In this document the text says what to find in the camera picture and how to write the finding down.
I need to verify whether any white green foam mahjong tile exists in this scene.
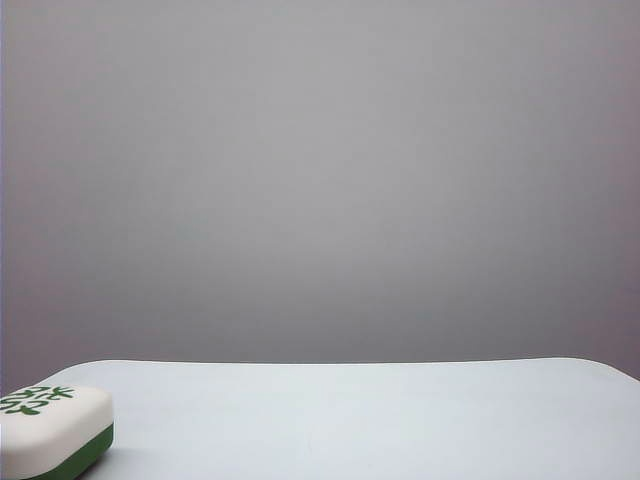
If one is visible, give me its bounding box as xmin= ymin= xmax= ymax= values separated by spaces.
xmin=0 ymin=382 xmax=116 ymax=474

